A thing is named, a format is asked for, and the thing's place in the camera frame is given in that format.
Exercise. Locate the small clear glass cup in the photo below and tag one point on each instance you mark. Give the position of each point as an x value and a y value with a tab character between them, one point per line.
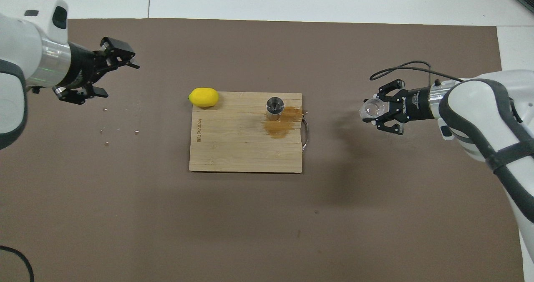
371	109

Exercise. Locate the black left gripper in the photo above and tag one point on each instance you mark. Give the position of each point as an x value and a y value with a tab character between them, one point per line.
85	69

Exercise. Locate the steel cocktail jigger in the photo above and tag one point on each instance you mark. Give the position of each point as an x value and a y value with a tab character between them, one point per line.
275	105

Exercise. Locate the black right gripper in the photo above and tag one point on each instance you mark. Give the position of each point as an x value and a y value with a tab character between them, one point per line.
417	104

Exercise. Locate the brown paper table mat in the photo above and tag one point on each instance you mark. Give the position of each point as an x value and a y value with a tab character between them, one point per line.
250	232

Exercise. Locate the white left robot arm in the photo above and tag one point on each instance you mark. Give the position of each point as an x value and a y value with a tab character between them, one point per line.
21	44

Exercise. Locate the wooden cutting board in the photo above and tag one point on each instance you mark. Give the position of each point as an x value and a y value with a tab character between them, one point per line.
233	140

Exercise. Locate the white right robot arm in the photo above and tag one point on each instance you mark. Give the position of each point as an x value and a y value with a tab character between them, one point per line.
479	107

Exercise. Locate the yellow lemon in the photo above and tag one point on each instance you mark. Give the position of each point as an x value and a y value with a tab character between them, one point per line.
203	97

